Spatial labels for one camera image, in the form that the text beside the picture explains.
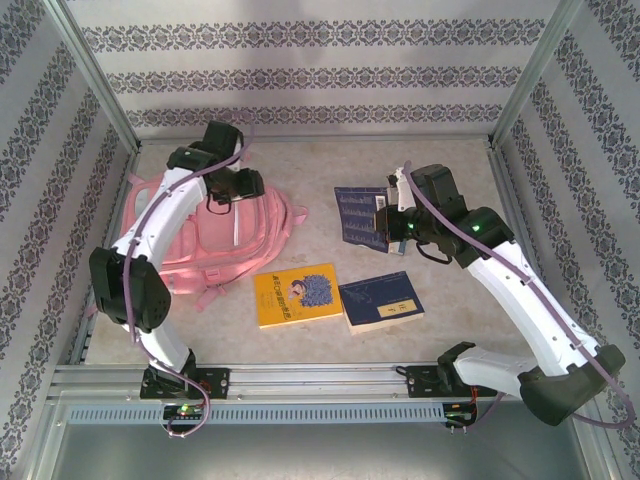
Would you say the thick dark blue book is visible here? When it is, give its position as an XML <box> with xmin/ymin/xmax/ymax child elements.
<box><xmin>338</xmin><ymin>271</ymin><xmax>427</xmax><ymax>336</ymax></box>

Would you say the left gripper thin black wire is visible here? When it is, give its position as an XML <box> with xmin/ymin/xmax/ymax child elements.
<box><xmin>205</xmin><ymin>197</ymin><xmax>237</xmax><ymax>217</ymax></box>

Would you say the grey metal sheet panel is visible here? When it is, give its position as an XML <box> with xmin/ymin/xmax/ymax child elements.
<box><xmin>49</xmin><ymin>422</ymin><xmax>606</xmax><ymax>480</ymax></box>

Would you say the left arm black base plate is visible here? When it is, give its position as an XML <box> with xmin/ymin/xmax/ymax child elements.
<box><xmin>139</xmin><ymin>367</ymin><xmax>231</xmax><ymax>400</ymax></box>

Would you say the yellow cartoon cover book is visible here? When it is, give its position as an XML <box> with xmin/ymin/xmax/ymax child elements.
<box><xmin>253</xmin><ymin>263</ymin><xmax>344</xmax><ymax>330</ymax></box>

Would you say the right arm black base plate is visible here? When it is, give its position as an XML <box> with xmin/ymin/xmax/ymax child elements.
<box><xmin>404</xmin><ymin>364</ymin><xmax>499</xmax><ymax>399</ymax></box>

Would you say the slotted grey cable duct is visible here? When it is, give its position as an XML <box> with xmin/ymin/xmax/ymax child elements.
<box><xmin>64</xmin><ymin>402</ymin><xmax>449</xmax><ymax>426</ymax></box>

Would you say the thin dark blue booklet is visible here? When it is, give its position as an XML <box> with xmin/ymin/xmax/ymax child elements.
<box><xmin>333</xmin><ymin>185</ymin><xmax>401</xmax><ymax>254</ymax></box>

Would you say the aluminium frame post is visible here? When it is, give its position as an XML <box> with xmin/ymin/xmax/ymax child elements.
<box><xmin>47</xmin><ymin>0</ymin><xmax>143</xmax><ymax>157</ymax></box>
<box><xmin>489</xmin><ymin>0</ymin><xmax>586</xmax><ymax>151</ymax></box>

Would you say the pink school backpack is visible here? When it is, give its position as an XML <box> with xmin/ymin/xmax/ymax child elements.
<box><xmin>127</xmin><ymin>169</ymin><xmax>307</xmax><ymax>314</ymax></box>

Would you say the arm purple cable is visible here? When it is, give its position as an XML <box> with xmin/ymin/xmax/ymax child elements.
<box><xmin>403</xmin><ymin>159</ymin><xmax>636</xmax><ymax>434</ymax></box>
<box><xmin>84</xmin><ymin>112</ymin><xmax>259</xmax><ymax>442</ymax></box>

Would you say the gripper thin black wire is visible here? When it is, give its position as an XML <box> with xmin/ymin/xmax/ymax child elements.
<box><xmin>417</xmin><ymin>241</ymin><xmax>455</xmax><ymax>265</ymax></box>
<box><xmin>205</xmin><ymin>197</ymin><xmax>237</xmax><ymax>217</ymax></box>

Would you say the right gripper thin black wire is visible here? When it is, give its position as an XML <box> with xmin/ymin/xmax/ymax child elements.
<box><xmin>417</xmin><ymin>241</ymin><xmax>455</xmax><ymax>265</ymax></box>

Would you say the wide aluminium side rail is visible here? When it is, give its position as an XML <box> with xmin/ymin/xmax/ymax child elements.
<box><xmin>69</xmin><ymin>149</ymin><xmax>141</xmax><ymax>371</ymax></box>
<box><xmin>487</xmin><ymin>144</ymin><xmax>569</xmax><ymax>361</ymax></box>

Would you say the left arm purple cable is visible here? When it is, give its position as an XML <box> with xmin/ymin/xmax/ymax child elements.
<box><xmin>84</xmin><ymin>112</ymin><xmax>259</xmax><ymax>442</ymax></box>

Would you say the thin aluminium wall base rail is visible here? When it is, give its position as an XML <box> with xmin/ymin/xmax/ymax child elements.
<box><xmin>137</xmin><ymin>132</ymin><xmax>494</xmax><ymax>147</ymax></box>

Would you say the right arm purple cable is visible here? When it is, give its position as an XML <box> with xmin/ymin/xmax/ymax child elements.
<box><xmin>403</xmin><ymin>159</ymin><xmax>636</xmax><ymax>434</ymax></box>

